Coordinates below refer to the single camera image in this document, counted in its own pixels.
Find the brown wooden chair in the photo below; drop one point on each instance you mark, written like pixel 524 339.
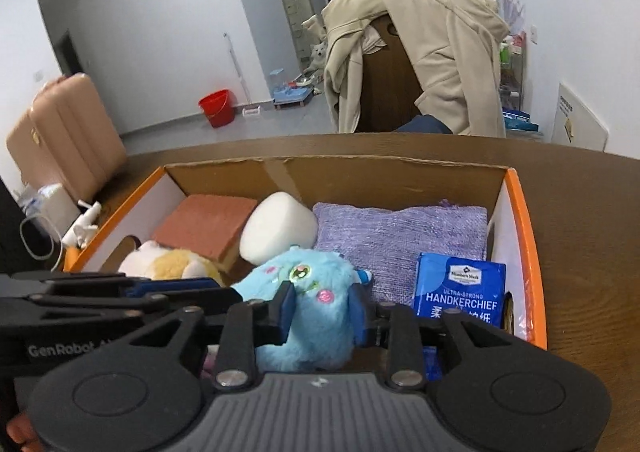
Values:
pixel 390 92

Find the pale pink wall decoration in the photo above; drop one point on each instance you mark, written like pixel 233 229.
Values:
pixel 512 2

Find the yellow white plush toy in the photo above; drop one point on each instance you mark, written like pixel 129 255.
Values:
pixel 170 262

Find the person's left hand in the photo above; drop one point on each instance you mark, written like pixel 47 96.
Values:
pixel 20 428

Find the white appliance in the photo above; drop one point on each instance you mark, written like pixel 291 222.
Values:
pixel 55 209

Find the white plastic toy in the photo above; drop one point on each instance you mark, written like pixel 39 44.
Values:
pixel 82 224

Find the beige jacket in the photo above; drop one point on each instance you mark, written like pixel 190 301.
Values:
pixel 450 47

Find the blue package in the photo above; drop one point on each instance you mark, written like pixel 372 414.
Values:
pixel 520 121

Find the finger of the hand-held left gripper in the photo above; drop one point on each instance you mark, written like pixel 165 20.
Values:
pixel 170 286
pixel 125 307

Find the purple knitted cloth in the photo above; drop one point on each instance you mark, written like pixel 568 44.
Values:
pixel 390 242

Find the white board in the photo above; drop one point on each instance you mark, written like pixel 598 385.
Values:
pixel 580 119

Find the green bottle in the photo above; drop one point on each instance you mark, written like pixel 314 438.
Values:
pixel 504 54

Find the blue tissue pack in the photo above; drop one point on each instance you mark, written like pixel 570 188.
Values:
pixel 460 287

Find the white soft foam block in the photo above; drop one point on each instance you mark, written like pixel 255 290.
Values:
pixel 277 227

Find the dark blue cloth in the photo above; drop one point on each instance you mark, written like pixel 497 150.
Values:
pixel 427 124

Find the blue pet feeder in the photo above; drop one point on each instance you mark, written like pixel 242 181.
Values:
pixel 292 92

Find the metal storage rack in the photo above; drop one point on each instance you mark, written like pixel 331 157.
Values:
pixel 515 77

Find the light blue plush toy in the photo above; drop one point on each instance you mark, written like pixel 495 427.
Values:
pixel 320 332

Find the white wall socket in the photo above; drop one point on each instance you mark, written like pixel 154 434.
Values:
pixel 534 35

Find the orange sponge block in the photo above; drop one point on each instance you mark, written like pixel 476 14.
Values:
pixel 200 222

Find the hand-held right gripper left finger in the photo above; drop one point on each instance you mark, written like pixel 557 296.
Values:
pixel 287 307

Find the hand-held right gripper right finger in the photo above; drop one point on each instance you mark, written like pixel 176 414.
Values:
pixel 357 314

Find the pink suitcase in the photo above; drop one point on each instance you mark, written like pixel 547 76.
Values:
pixel 75 132

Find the white dog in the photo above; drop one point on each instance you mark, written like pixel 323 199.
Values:
pixel 316 59

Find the red bucket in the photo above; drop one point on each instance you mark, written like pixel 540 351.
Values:
pixel 217 107

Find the white mop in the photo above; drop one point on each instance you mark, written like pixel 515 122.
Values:
pixel 239 77

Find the orange-edged cardboard box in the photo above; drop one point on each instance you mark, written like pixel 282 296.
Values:
pixel 390 177

